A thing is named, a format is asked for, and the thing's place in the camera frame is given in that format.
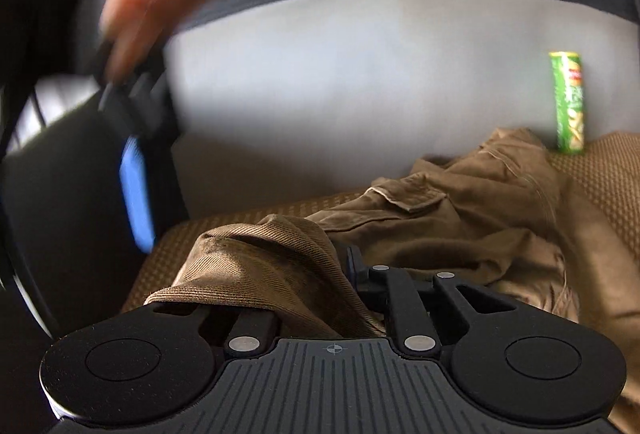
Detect green chip can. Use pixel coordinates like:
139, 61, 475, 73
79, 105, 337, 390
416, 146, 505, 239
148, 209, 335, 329
549, 51, 586, 152

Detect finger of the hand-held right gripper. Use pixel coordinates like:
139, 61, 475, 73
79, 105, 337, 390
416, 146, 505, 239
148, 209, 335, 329
97, 46, 191, 256

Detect grey and black sofa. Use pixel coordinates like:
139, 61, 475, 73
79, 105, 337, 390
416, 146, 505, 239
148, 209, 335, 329
0, 0, 640, 434

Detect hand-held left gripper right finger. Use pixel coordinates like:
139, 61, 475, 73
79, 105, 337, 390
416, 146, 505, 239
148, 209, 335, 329
345, 245, 524, 360

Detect brown cargo pants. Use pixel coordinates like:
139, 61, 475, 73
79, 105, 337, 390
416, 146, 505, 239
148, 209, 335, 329
142, 128, 640, 434

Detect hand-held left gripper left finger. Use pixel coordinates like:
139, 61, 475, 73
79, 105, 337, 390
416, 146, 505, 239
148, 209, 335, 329
151, 303, 280, 359

